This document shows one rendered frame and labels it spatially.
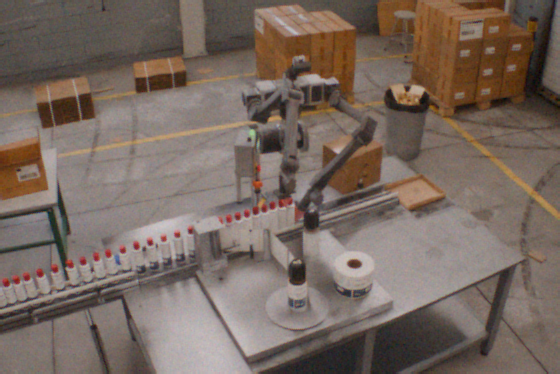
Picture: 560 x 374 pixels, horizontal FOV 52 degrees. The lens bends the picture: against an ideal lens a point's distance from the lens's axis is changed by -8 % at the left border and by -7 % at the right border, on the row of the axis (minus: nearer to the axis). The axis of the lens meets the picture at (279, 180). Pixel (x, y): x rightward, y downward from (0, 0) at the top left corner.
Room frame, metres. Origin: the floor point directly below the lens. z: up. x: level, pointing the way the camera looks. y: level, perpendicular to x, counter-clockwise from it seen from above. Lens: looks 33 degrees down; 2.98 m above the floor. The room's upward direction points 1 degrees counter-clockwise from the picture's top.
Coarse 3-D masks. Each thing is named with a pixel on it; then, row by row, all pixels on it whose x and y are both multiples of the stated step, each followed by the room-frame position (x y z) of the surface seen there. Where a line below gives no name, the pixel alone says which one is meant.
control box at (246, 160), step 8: (240, 136) 2.80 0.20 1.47; (248, 136) 2.79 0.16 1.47; (256, 136) 2.80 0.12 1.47; (240, 144) 2.71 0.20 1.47; (248, 144) 2.71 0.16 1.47; (240, 152) 2.70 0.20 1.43; (248, 152) 2.69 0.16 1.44; (256, 152) 2.76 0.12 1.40; (240, 160) 2.70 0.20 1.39; (248, 160) 2.69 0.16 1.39; (256, 160) 2.76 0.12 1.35; (240, 168) 2.70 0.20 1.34; (248, 168) 2.69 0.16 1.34; (240, 176) 2.70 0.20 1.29; (248, 176) 2.69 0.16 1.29
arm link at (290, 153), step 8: (288, 104) 2.82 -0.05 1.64; (296, 104) 2.82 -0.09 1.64; (288, 112) 2.79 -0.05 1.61; (296, 112) 2.78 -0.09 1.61; (288, 120) 2.75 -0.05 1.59; (296, 120) 2.75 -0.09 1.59; (288, 128) 2.71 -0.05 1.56; (296, 128) 2.72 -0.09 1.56; (288, 136) 2.67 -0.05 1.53; (296, 136) 2.68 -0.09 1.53; (288, 144) 2.64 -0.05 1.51; (296, 144) 2.65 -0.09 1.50; (288, 152) 2.60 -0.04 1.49; (296, 152) 2.61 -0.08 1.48; (288, 160) 2.56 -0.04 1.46; (296, 160) 2.58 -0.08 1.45; (288, 168) 2.55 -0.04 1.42; (296, 168) 2.56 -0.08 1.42
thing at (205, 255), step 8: (216, 232) 2.47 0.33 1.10; (200, 240) 2.40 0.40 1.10; (208, 240) 2.42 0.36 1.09; (200, 248) 2.40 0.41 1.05; (208, 248) 2.42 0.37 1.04; (200, 256) 2.41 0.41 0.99; (208, 256) 2.41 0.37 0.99; (216, 256) 2.45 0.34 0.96; (224, 256) 2.47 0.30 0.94; (200, 264) 2.43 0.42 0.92; (208, 264) 2.41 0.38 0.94; (216, 264) 2.43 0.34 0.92
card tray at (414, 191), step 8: (416, 176) 3.35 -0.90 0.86; (424, 176) 3.34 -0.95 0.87; (392, 184) 3.26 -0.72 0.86; (400, 184) 3.29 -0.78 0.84; (408, 184) 3.29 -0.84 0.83; (416, 184) 3.29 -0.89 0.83; (424, 184) 3.29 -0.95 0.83; (432, 184) 3.26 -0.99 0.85; (392, 192) 3.20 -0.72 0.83; (400, 192) 3.20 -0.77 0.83; (408, 192) 3.20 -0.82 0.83; (416, 192) 3.20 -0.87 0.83; (424, 192) 3.19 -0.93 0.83; (432, 192) 3.19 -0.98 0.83; (440, 192) 3.18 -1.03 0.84; (400, 200) 3.11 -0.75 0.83; (408, 200) 3.11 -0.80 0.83; (416, 200) 3.11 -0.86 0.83; (424, 200) 3.06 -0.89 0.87; (432, 200) 3.09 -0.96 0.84; (408, 208) 3.01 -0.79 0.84
